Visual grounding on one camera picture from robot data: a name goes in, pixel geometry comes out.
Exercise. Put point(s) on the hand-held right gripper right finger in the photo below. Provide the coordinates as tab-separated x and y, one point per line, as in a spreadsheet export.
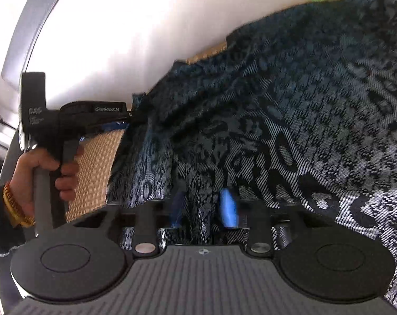
228	210

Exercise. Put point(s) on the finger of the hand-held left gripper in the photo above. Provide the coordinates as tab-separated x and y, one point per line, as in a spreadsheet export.
119	126

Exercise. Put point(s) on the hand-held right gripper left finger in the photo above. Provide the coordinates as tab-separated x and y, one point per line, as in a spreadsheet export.
177	211

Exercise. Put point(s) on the dark teal patterned sweater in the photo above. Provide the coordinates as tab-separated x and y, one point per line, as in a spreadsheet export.
283	105

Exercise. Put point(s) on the person's left hand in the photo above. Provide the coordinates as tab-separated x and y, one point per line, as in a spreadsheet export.
26	177

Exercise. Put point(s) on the tan woven seat mat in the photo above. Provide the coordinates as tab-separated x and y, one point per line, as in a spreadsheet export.
93	170

